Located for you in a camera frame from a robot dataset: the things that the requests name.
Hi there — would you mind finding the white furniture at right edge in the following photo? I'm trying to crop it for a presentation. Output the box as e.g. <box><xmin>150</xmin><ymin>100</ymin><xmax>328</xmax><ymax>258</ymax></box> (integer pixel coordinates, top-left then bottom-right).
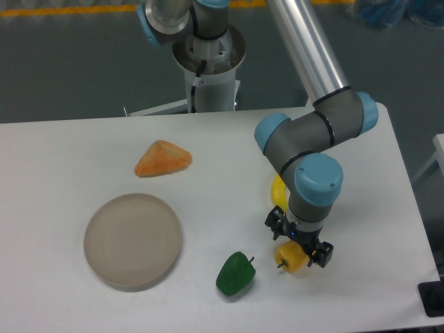
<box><xmin>411</xmin><ymin>133</ymin><xmax>443</xmax><ymax>190</ymax></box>

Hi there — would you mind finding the yellow banana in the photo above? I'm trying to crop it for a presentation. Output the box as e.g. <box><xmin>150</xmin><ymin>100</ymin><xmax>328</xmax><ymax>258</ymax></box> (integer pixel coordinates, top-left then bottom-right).
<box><xmin>270</xmin><ymin>174</ymin><xmax>288</xmax><ymax>212</ymax></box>

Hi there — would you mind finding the green bell pepper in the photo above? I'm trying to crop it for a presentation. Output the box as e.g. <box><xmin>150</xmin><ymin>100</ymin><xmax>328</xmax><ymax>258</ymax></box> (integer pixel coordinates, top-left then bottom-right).
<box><xmin>216</xmin><ymin>251</ymin><xmax>256</xmax><ymax>296</ymax></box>

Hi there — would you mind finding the orange triangular bread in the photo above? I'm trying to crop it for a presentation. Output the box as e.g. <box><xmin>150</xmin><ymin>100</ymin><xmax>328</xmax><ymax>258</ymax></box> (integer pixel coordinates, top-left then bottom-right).
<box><xmin>134</xmin><ymin>140</ymin><xmax>192</xmax><ymax>178</ymax></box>

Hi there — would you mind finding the black cable on pedestal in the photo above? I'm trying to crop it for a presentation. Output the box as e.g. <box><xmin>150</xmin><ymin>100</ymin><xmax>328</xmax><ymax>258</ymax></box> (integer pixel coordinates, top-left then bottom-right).
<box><xmin>189</xmin><ymin>59</ymin><xmax>207</xmax><ymax>114</ymax></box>

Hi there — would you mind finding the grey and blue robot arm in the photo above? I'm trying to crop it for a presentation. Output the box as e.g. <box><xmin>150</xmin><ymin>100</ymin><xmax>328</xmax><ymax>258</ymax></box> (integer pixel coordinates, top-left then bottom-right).
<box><xmin>137</xmin><ymin>1</ymin><xmax>379</xmax><ymax>267</ymax></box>

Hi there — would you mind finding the yellow bell pepper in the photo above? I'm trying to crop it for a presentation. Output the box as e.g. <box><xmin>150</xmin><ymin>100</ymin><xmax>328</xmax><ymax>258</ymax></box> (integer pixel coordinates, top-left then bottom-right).
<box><xmin>274</xmin><ymin>241</ymin><xmax>309</xmax><ymax>273</ymax></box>

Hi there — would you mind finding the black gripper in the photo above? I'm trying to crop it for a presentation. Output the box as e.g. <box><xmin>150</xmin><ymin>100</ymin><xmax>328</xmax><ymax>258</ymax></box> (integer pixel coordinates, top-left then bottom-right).
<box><xmin>264</xmin><ymin>205</ymin><xmax>334</xmax><ymax>268</ymax></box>

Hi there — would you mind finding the beige round plate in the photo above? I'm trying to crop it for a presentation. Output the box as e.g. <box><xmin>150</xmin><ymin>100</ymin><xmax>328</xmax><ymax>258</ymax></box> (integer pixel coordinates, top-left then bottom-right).
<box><xmin>83</xmin><ymin>194</ymin><xmax>182</xmax><ymax>292</ymax></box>

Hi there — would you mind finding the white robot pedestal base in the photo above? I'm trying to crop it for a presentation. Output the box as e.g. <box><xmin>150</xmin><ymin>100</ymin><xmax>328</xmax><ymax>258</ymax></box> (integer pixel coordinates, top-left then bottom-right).
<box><xmin>128</xmin><ymin>24</ymin><xmax>246</xmax><ymax>117</ymax></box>

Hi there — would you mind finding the black device at table edge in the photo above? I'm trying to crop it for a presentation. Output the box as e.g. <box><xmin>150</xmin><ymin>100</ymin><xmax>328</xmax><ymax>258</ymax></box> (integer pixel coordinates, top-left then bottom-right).
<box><xmin>418</xmin><ymin>280</ymin><xmax>443</xmax><ymax>318</ymax></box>

